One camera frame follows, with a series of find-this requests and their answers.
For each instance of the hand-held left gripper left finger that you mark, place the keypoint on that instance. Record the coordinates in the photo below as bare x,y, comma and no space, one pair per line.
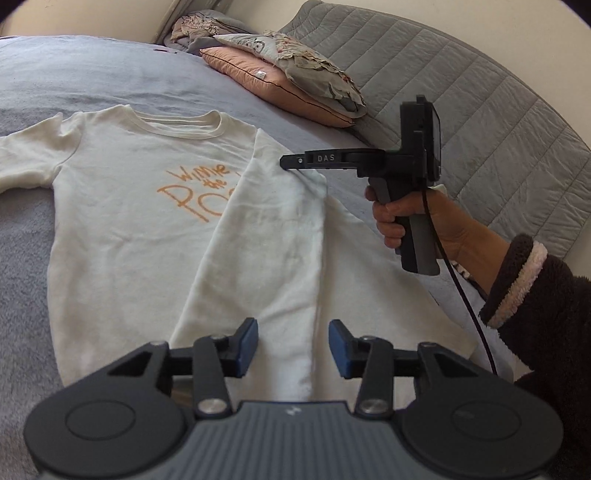
247,346

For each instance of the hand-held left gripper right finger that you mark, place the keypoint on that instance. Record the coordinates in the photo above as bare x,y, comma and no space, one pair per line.
339,346

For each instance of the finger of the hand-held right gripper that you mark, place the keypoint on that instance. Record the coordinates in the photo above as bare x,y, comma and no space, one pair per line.
292,161

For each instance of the cream sweatshirt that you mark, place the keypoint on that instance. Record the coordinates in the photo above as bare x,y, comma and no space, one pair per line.
138,230

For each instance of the person's right hand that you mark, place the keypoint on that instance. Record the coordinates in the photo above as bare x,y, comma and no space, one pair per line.
461,226

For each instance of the peach pillow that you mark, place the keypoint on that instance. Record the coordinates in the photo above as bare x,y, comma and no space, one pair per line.
268,87

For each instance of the grey quilted headboard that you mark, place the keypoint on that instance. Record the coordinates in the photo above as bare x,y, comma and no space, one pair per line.
485,92

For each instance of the grey floral ruffled pillow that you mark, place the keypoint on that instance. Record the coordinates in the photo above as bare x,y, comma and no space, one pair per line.
314,74

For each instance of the folded grey ruffled bedding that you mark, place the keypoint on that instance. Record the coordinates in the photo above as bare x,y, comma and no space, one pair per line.
198,30

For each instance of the red pen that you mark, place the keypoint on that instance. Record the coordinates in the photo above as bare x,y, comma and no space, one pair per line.
167,50

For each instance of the grey bed blanket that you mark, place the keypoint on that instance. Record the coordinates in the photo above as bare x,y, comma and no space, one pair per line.
69,74

